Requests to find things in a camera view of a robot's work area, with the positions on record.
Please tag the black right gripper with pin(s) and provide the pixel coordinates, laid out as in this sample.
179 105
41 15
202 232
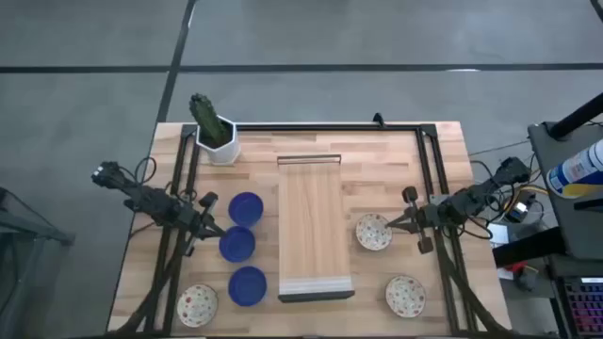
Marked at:
428 215

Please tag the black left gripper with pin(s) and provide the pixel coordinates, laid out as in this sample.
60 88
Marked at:
195 221

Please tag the blue mini bowl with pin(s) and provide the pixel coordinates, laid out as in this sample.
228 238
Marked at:
237 246
247 286
245 209

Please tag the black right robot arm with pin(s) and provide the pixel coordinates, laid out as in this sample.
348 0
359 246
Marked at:
471 198

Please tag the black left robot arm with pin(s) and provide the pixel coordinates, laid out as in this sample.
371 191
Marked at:
155 205

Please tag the floral patterned mini bowl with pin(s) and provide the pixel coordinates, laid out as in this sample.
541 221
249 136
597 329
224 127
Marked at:
373 231
197 306
405 296

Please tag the white faceted plant pot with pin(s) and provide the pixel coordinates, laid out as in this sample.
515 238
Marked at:
226 153

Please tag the wooden riser shelf black legs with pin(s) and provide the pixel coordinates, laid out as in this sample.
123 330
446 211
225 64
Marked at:
311 226

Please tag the green cactus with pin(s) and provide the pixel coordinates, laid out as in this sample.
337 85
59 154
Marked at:
207 117

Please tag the small silver device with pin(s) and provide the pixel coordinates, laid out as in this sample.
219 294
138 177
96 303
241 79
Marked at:
519 212

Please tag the black padded bar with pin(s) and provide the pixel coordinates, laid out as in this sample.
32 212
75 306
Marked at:
527 247

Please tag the grey side cart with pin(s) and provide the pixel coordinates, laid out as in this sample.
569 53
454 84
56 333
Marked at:
579 226

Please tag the white blue spray can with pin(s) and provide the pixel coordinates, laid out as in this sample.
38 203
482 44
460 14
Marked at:
577 172

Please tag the grey metal stand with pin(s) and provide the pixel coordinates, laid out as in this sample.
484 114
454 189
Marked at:
28 230

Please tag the backlit black keyboard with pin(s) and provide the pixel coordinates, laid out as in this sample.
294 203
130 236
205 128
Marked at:
584 306

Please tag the black pole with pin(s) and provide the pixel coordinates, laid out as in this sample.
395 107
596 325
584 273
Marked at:
577 117

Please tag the small black mount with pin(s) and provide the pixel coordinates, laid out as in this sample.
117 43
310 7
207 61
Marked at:
378 120

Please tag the black aluminium table frame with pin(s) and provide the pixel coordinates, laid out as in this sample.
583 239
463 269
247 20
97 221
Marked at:
330 127

